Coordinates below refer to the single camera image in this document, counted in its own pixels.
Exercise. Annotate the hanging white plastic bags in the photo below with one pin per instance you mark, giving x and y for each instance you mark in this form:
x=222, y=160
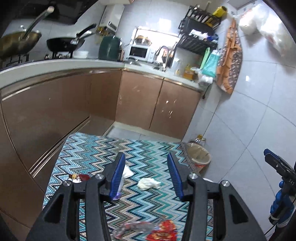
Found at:
x=261, y=25

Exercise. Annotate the pot lid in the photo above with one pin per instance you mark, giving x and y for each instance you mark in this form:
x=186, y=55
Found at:
x=133, y=62

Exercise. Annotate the yellow package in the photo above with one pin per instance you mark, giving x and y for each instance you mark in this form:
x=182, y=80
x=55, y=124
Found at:
x=189, y=73

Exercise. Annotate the small purple wrapper piece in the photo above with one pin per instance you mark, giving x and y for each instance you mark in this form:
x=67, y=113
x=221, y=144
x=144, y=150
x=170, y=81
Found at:
x=117, y=196

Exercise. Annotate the yellow roll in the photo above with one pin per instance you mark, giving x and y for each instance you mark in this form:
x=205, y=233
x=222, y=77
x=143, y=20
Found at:
x=219, y=11

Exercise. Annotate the black dish rack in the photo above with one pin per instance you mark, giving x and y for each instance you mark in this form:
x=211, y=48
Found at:
x=196, y=44

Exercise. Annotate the teal plastic bag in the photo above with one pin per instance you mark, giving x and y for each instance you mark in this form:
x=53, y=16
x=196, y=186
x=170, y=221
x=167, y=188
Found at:
x=211, y=63

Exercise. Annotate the white water heater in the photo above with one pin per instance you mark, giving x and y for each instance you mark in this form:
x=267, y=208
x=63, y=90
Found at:
x=113, y=16

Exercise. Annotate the white microwave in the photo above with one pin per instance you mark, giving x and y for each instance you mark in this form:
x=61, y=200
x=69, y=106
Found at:
x=140, y=52

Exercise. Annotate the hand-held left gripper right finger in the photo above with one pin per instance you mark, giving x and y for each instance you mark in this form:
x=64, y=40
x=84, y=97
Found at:
x=175, y=178

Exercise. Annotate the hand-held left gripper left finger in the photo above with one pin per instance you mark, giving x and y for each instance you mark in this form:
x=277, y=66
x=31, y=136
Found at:
x=118, y=176

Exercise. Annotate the white tissue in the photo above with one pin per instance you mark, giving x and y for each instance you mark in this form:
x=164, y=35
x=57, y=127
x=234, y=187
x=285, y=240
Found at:
x=149, y=183

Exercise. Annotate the clear oil bottle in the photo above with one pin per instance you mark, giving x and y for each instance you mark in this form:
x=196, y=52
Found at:
x=197, y=140

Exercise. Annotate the small red wrapper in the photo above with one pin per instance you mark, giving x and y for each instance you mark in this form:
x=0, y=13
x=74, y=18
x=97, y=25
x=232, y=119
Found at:
x=82, y=178

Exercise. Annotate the gas stove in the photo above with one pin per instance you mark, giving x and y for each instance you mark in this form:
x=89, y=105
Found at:
x=57, y=55

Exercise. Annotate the white bottle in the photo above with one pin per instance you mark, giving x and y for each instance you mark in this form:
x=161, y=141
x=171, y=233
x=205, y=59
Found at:
x=177, y=67

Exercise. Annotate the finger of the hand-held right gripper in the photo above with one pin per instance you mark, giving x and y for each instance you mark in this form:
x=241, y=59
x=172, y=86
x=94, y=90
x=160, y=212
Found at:
x=276, y=162

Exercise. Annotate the zigzag patterned cloth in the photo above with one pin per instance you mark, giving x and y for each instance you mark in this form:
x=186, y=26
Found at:
x=143, y=157

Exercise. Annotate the dark green kettle appliance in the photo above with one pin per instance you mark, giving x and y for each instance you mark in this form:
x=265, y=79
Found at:
x=108, y=48

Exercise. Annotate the orange patterned apron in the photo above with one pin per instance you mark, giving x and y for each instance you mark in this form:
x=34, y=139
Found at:
x=231, y=62

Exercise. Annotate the black range hood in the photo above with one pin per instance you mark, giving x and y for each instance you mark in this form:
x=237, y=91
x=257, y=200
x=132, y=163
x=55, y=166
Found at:
x=57, y=11

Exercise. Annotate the metal faucet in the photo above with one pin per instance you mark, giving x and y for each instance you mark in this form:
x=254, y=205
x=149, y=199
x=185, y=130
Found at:
x=161, y=48

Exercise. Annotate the white paper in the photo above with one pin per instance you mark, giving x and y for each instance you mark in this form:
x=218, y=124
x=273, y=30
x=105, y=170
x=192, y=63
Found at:
x=128, y=172

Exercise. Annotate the yellow pot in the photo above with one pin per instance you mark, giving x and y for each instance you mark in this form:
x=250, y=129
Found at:
x=143, y=40

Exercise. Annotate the white bin with black bag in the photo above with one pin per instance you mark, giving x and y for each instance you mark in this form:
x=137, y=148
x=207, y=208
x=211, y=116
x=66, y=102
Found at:
x=209, y=180

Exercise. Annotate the small white plastic bag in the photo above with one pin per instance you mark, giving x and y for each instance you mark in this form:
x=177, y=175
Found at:
x=204, y=77

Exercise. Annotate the white bowl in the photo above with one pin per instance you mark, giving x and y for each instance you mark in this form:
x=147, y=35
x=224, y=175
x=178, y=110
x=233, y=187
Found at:
x=81, y=53

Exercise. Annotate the black frying pan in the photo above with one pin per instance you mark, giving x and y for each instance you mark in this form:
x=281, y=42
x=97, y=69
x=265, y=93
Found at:
x=62, y=44

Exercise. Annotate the clear plastic bag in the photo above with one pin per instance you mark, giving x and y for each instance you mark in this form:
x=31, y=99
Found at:
x=134, y=228

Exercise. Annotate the pink bin with liner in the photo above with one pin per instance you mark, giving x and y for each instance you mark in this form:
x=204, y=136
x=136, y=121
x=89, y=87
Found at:
x=198, y=157

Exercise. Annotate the red snack wrapper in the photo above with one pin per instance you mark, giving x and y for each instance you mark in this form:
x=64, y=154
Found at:
x=163, y=233

